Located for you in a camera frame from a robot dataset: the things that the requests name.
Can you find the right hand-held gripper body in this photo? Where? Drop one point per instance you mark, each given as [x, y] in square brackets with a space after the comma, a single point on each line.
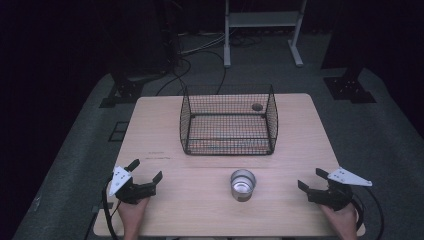
[336, 191]

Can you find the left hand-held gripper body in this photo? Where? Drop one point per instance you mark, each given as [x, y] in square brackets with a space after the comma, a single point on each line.
[128, 188]

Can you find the clear glass cup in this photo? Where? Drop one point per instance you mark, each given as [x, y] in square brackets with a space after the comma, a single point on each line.
[242, 185]

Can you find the person's left hand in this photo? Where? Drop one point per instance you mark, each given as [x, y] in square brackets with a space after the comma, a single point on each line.
[133, 213]

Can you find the person's right hand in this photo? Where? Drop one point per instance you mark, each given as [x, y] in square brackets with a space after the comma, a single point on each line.
[341, 221]

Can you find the black stand base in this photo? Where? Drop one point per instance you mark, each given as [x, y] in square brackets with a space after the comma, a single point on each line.
[348, 87]
[125, 90]

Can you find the white metal table frame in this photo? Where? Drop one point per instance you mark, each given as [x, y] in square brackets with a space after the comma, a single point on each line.
[263, 30]

